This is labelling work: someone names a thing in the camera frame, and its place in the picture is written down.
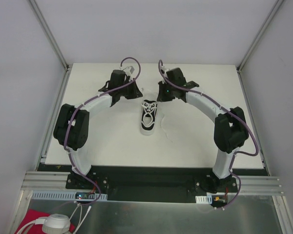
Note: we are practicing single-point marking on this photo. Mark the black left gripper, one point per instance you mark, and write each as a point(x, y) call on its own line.
point(131, 90)

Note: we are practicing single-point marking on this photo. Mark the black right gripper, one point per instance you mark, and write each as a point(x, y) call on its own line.
point(166, 93)

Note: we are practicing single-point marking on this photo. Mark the white shoelace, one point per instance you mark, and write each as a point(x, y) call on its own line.
point(149, 95)

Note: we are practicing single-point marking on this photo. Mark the black white canvas sneaker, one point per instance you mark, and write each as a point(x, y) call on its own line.
point(148, 117)

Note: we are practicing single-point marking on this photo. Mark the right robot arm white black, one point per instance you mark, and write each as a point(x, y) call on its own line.
point(229, 133)

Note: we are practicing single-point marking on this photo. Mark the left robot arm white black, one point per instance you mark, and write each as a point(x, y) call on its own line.
point(72, 125)

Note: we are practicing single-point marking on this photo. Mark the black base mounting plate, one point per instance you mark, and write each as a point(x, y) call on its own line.
point(170, 195)

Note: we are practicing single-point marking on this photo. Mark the white bottle cap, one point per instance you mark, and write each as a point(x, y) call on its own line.
point(56, 224)

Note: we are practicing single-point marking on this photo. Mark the red cloth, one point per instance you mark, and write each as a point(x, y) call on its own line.
point(33, 221)

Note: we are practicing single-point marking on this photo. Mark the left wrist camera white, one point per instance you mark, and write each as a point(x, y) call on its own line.
point(129, 70)

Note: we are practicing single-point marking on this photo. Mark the right grey cable duct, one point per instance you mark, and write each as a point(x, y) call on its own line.
point(204, 199)

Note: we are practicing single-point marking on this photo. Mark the grey cable duct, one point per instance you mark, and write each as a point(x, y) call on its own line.
point(68, 196)
point(204, 199)

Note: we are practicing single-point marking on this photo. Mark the left aluminium corner post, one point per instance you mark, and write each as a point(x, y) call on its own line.
point(48, 33)

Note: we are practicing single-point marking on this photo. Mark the aluminium corner post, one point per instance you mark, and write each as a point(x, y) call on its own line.
point(266, 23)
point(48, 33)

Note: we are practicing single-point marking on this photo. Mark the left grey cable duct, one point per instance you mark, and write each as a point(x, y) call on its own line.
point(68, 196)

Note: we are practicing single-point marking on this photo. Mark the aluminium frame rail front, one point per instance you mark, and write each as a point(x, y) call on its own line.
point(245, 185)

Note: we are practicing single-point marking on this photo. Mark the right aluminium corner post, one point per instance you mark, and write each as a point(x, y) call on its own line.
point(266, 23)

